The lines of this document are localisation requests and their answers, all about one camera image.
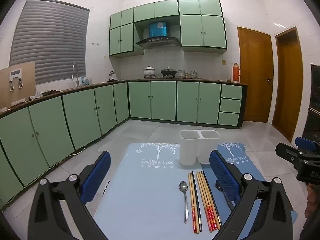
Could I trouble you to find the grey window blind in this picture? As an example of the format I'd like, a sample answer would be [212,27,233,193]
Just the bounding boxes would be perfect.
[9,0,90,85]

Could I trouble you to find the black rack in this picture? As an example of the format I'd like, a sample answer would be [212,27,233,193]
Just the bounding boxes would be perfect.
[301,64,320,145]

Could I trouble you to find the dark cloth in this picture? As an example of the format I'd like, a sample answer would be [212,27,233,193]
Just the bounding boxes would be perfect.
[41,89,62,97]

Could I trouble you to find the black handled spoon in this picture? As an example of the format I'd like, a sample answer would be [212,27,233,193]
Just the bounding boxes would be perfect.
[215,181,235,212]

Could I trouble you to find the black wok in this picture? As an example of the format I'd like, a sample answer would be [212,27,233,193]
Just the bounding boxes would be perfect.
[160,66,177,78]

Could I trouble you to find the steel kitchen faucet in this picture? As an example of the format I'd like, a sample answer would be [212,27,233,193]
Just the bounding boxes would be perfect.
[71,63,80,87]

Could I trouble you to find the black chopstick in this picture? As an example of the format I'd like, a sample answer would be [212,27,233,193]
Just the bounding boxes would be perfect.
[191,171,202,232]
[202,171,222,229]

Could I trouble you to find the light blue table mat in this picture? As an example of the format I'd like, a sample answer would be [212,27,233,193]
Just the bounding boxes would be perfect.
[93,142,234,240]

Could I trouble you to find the brown cardboard box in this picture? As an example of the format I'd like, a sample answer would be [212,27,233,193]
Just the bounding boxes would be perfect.
[0,61,36,109]

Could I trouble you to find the plain wooden door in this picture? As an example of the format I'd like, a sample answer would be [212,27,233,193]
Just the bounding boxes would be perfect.
[271,26,304,143]

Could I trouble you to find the green wall kitchen cabinets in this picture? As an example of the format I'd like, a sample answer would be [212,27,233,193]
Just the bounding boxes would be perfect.
[109,0,228,58]

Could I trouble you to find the red-ended wooden chopstick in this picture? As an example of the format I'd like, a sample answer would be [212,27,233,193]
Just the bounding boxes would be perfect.
[196,172,212,232]
[188,172,197,233]
[198,172,215,231]
[200,171,218,230]

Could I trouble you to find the white floor cable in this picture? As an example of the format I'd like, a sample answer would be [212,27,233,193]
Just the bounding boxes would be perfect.
[54,144,87,167]

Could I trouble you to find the blue film chimney cover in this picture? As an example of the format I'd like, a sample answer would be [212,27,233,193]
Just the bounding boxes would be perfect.
[149,21,167,38]

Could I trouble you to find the white cooking pot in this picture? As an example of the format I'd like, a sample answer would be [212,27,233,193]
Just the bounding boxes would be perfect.
[143,65,155,78]

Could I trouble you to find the light cloth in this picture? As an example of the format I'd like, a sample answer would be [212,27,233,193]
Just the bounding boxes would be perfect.
[27,92,43,102]

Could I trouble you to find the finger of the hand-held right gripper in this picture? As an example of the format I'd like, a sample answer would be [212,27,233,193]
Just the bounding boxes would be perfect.
[295,137,320,154]
[275,142,307,167]

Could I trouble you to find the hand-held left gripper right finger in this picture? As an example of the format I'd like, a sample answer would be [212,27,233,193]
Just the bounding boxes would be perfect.
[209,149,293,240]

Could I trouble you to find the white two-compartment utensil holder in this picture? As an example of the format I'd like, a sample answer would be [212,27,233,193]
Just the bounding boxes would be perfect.
[179,129,221,166]

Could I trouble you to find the green base kitchen cabinets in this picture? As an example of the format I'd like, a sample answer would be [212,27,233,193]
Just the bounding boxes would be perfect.
[0,79,248,209]

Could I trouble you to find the orange thermos flask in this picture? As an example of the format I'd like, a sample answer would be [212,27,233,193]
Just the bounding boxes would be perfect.
[233,62,242,82]

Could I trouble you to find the silver metal spoon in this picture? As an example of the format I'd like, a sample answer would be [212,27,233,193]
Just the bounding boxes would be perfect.
[179,181,189,224]

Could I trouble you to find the black range hood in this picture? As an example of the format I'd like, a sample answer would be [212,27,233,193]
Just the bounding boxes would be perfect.
[135,36,181,50]

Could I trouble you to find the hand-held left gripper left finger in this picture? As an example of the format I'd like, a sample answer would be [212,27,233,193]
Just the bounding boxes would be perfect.
[27,151,112,240]

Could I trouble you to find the person's right hand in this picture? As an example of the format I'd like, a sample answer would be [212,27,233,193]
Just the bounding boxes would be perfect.
[304,183,320,218]

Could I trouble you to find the wooden door with handle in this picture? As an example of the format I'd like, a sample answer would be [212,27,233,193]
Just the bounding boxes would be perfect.
[237,26,274,123]

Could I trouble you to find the plain wooden chopstick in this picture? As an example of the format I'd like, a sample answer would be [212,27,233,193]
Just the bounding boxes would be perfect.
[190,172,200,234]

